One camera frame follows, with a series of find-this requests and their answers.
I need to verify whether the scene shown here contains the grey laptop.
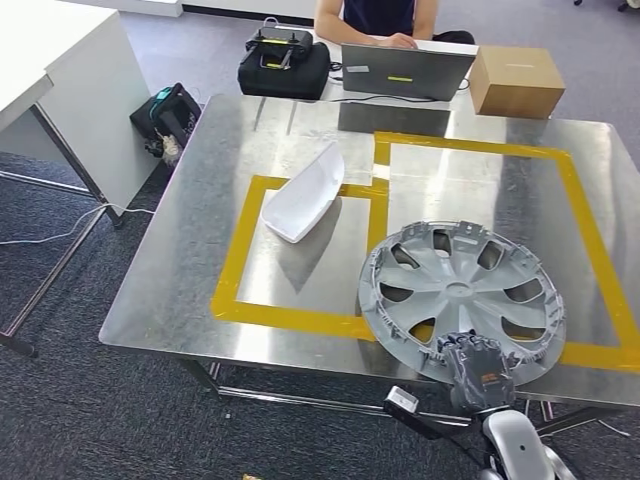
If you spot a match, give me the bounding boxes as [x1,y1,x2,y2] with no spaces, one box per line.
[340,40,479,103]

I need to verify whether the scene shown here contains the stainless steel workbench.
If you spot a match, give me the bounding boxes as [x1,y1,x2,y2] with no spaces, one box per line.
[98,92,640,439]

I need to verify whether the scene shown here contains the black carrying case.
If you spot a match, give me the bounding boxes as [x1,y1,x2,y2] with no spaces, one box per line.
[236,40,333,102]

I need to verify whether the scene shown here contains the white desk with metal legs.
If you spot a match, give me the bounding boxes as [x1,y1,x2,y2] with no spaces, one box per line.
[0,0,162,359]

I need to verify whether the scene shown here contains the thin white cable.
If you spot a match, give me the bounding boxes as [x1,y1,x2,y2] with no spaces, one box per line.
[0,202,157,248]

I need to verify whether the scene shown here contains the black bag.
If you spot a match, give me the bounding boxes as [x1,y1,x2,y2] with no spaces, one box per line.
[128,82,203,168]

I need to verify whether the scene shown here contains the black handheld controller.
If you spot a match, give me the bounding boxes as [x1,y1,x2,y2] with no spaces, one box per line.
[244,25,315,72]

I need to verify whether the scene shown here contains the brown cardboard box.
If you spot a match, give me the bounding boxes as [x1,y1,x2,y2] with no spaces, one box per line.
[468,44,567,121]

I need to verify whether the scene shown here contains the grey plastic wheel hubcap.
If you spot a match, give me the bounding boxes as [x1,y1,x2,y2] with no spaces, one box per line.
[358,219,568,389]

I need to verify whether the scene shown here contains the white plastic part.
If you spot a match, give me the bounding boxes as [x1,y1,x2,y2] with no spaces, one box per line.
[260,140,346,245]

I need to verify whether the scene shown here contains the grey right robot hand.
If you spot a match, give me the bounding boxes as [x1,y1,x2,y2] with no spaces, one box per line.
[436,331,517,417]

